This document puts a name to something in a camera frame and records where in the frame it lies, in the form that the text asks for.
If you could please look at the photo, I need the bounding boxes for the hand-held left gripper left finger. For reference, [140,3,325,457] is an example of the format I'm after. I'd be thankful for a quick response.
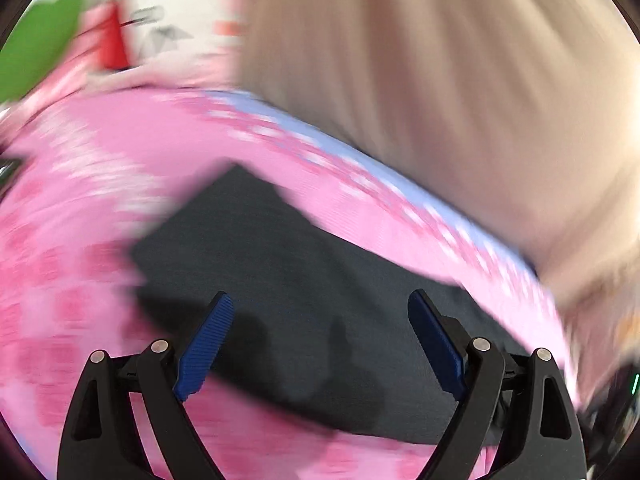
[57,291,236,480]

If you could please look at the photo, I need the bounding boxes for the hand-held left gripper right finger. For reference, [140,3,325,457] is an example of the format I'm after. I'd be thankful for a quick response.
[407,289,587,480]

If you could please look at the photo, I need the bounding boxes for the dark grey pants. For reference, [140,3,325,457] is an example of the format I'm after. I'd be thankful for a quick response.
[129,164,533,447]

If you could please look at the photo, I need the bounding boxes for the pink checkered blanket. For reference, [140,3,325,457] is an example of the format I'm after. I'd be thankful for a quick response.
[0,0,581,480]

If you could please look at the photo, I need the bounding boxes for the beige curtain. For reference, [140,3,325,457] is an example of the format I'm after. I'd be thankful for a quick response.
[235,0,640,361]

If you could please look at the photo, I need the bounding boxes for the white patterned pillow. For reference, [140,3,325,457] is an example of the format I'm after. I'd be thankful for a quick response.
[112,0,256,68]

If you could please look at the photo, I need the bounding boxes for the green cloth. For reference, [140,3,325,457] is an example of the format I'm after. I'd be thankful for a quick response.
[0,0,93,103]

